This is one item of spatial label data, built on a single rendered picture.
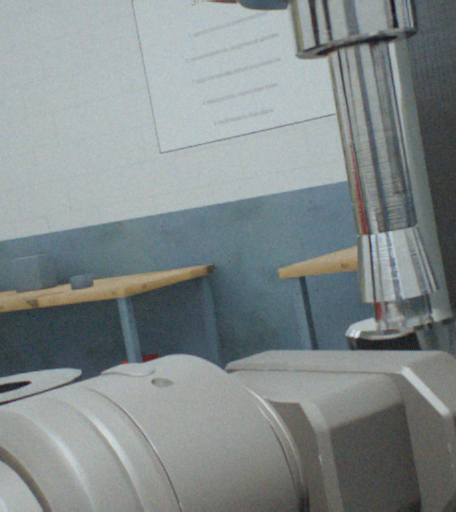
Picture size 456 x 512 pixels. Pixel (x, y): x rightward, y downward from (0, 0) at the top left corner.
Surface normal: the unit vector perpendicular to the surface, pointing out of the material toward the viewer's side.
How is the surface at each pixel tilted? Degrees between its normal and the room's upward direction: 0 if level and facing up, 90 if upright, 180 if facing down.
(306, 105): 90
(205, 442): 56
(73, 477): 61
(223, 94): 90
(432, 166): 90
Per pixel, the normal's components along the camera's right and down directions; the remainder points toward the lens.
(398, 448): 0.65, -0.07
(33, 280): -0.62, 0.15
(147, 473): 0.47, -0.56
